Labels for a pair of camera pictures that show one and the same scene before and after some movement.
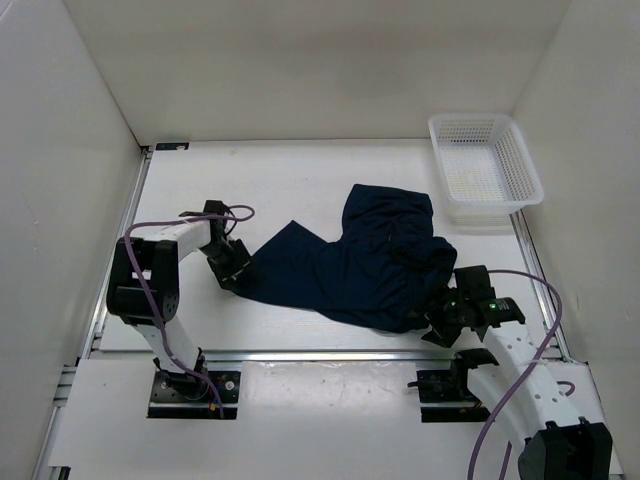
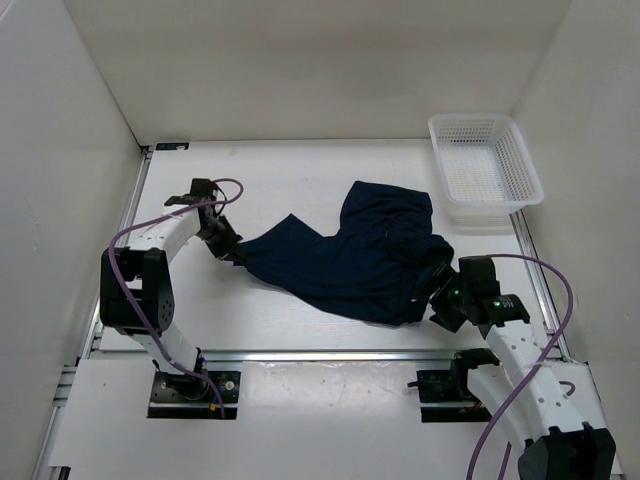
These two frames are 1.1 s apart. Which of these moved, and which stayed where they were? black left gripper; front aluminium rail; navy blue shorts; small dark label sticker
Moved: black left gripper
Stayed: front aluminium rail; small dark label sticker; navy blue shorts
